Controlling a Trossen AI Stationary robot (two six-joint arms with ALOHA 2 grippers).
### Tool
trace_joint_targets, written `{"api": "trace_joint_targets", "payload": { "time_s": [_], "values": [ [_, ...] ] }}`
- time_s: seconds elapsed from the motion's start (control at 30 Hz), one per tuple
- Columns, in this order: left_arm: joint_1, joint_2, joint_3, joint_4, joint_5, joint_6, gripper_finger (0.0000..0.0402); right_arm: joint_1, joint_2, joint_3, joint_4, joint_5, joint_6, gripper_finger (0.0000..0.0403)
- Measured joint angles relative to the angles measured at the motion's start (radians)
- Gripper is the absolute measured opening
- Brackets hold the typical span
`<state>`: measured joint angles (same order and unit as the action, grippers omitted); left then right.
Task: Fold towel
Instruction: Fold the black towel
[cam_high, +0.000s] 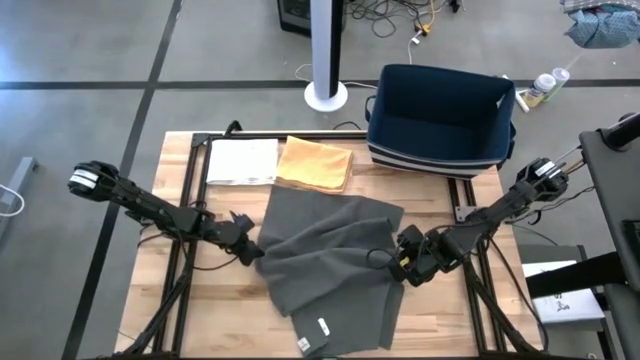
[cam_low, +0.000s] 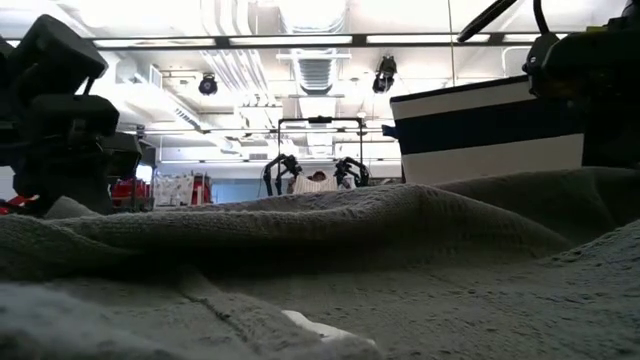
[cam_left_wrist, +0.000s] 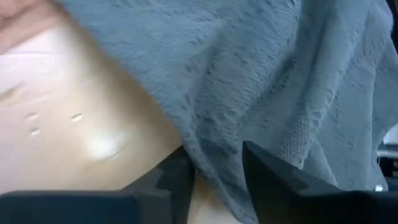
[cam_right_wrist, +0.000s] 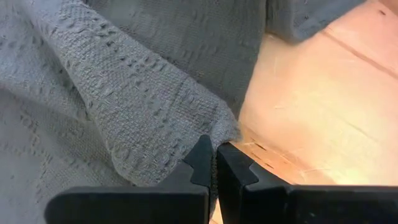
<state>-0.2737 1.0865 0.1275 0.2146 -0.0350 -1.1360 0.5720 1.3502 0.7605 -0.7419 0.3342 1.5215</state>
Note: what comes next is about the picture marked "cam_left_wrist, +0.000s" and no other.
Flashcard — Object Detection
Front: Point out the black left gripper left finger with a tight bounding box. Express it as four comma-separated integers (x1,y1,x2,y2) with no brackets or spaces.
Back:
0,145,196,224

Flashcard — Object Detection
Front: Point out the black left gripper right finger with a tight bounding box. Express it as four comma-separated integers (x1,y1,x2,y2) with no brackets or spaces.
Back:
242,140,398,224

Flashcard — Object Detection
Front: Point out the dark grey towel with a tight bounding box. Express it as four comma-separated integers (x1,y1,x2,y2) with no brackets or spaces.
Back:
54,0,398,224

